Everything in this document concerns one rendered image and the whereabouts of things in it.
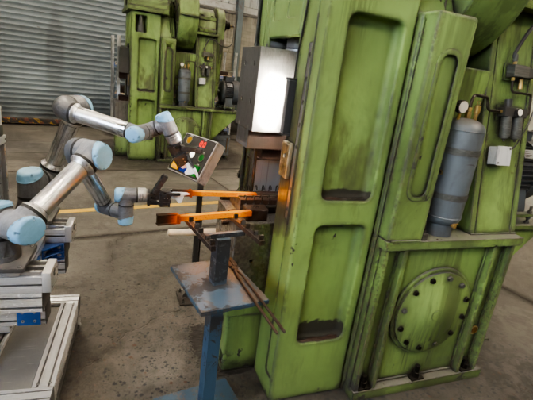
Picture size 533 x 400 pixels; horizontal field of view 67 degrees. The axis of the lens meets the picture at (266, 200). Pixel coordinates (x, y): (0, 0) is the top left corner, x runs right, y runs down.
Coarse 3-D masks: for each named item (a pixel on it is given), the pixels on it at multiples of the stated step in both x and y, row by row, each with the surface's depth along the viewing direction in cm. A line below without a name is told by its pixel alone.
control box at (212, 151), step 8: (192, 136) 269; (192, 144) 266; (200, 144) 261; (208, 144) 256; (216, 144) 252; (208, 152) 254; (216, 152) 254; (192, 160) 259; (208, 160) 251; (216, 160) 255; (168, 168) 271; (200, 168) 252; (208, 168) 253; (184, 176) 264; (200, 176) 250; (208, 176) 255
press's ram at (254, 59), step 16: (256, 48) 194; (272, 48) 190; (256, 64) 193; (272, 64) 192; (288, 64) 195; (240, 80) 217; (256, 80) 193; (272, 80) 195; (240, 96) 217; (256, 96) 195; (272, 96) 197; (240, 112) 217; (256, 112) 197; (272, 112) 200; (256, 128) 200; (272, 128) 203
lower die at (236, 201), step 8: (256, 192) 232; (264, 192) 234; (272, 192) 236; (232, 200) 229; (240, 200) 215; (248, 200) 217; (256, 200) 218; (264, 200) 220; (272, 200) 222; (240, 208) 217
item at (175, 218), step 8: (160, 216) 164; (168, 216) 166; (176, 216) 168; (184, 216) 170; (192, 216) 171; (200, 216) 173; (208, 216) 175; (216, 216) 177; (224, 216) 179; (232, 216) 181; (240, 216) 184; (160, 224) 165; (168, 224) 167; (176, 224) 169
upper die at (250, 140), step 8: (240, 128) 216; (240, 136) 216; (248, 136) 205; (256, 136) 206; (264, 136) 208; (272, 136) 209; (280, 136) 211; (248, 144) 206; (256, 144) 208; (264, 144) 209; (272, 144) 211; (280, 144) 212
